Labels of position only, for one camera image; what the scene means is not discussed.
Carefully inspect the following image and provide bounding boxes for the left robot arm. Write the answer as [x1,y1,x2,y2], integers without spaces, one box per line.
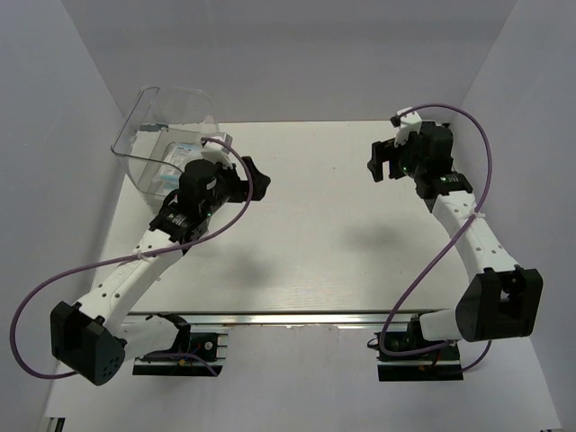
[50,157,271,386]

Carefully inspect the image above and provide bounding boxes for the clear acrylic makeup organizer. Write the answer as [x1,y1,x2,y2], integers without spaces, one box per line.
[111,86,232,213]

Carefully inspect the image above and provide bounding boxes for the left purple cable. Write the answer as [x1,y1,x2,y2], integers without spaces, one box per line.
[9,136,253,380]

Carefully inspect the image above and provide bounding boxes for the purple cable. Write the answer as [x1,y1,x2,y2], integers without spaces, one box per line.
[380,103,494,374]
[9,136,253,380]

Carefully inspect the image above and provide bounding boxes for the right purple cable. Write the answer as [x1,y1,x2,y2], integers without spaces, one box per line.
[380,103,494,374]

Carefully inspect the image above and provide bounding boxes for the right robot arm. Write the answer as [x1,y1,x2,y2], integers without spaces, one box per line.
[367,122,544,359]

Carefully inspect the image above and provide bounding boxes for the white blue wipes packet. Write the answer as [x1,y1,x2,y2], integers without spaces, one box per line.
[154,142,202,188]

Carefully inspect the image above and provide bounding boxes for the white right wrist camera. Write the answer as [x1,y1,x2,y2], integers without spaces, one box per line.
[390,107,422,147]

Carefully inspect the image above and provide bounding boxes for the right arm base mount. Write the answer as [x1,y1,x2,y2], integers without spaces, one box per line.
[366,332,464,383]

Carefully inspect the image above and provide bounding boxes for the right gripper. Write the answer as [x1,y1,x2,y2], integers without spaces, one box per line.
[366,130,426,183]

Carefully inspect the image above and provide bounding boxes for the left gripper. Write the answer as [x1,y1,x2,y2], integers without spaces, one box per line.
[201,157,270,218]

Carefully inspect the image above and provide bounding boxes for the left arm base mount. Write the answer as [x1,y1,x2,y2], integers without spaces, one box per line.
[132,313,229,378]

